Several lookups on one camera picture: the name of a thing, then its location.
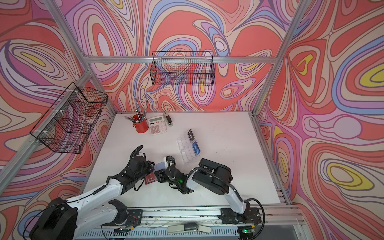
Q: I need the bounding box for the red leather card holder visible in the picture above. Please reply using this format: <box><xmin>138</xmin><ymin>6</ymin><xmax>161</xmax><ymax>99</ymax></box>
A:
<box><xmin>145</xmin><ymin>162</ymin><xmax>169</xmax><ymax>185</ymax></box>

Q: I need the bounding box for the clear acrylic card stand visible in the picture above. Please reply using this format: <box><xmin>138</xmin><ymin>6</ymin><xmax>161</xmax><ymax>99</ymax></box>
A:
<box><xmin>177</xmin><ymin>130</ymin><xmax>201</xmax><ymax>165</ymax></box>

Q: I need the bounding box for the blue credit card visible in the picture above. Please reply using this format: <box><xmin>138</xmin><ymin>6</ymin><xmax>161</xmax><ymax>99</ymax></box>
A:
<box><xmin>192</xmin><ymin>141</ymin><xmax>201</xmax><ymax>156</ymax></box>

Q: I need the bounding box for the black VIP credit card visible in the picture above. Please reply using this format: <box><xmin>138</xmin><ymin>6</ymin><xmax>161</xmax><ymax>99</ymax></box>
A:
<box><xmin>187</xmin><ymin>129</ymin><xmax>196</xmax><ymax>143</ymax></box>

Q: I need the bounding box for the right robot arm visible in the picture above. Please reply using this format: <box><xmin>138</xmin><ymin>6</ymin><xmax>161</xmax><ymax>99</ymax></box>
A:
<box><xmin>154</xmin><ymin>156</ymin><xmax>266</xmax><ymax>226</ymax></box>

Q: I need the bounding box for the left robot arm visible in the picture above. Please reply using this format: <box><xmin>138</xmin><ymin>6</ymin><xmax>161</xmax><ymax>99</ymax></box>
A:
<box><xmin>29</xmin><ymin>155</ymin><xmax>155</xmax><ymax>240</ymax></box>

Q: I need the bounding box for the red metal pen bucket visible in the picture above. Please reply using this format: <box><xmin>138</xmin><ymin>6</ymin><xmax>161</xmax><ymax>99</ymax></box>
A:
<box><xmin>133</xmin><ymin>119</ymin><xmax>149</xmax><ymax>134</ymax></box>

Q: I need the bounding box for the pink desk calculator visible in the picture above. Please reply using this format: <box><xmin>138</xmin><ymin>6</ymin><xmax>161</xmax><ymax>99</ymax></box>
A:
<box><xmin>148</xmin><ymin>116</ymin><xmax>167</xmax><ymax>136</ymax></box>

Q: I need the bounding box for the pens and pencils bunch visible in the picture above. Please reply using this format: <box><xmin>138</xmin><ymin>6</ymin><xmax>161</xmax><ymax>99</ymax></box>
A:
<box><xmin>125</xmin><ymin>107</ymin><xmax>147</xmax><ymax>124</ymax></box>

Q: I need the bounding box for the grey foot pedal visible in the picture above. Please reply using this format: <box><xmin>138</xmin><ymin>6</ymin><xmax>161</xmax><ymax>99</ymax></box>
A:
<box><xmin>167</xmin><ymin>223</ymin><xmax>212</xmax><ymax>235</ymax></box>

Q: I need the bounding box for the grey black stapler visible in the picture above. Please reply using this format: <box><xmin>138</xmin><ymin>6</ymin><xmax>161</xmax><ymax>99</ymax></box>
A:
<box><xmin>164</xmin><ymin>112</ymin><xmax>173</xmax><ymax>127</ymax></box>

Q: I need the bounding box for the black corrugated cable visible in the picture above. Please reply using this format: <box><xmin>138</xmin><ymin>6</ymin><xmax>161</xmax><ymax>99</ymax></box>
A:
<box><xmin>187</xmin><ymin>167</ymin><xmax>266</xmax><ymax>232</ymax></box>

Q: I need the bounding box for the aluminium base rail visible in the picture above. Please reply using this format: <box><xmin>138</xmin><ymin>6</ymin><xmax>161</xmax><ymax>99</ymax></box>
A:
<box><xmin>62</xmin><ymin>205</ymin><xmax>307</xmax><ymax>229</ymax></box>

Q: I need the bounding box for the black wire basket left wall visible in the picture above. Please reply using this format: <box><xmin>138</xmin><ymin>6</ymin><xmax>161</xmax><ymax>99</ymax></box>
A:
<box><xmin>30</xmin><ymin>82</ymin><xmax>108</xmax><ymax>154</ymax></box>

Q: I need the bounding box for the black wire basket wall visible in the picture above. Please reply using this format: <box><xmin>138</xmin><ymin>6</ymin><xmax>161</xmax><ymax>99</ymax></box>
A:
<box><xmin>150</xmin><ymin>50</ymin><xmax>216</xmax><ymax>86</ymax></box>
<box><xmin>30</xmin><ymin>82</ymin><xmax>108</xmax><ymax>154</ymax></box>

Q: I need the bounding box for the black wire basket back wall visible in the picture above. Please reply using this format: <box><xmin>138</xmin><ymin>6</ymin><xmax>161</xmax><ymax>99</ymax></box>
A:
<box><xmin>150</xmin><ymin>50</ymin><xmax>216</xmax><ymax>86</ymax></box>

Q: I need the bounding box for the aluminium frame post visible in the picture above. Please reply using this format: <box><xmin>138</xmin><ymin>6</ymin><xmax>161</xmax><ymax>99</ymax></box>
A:
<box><xmin>44</xmin><ymin>0</ymin><xmax>118</xmax><ymax>116</ymax></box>

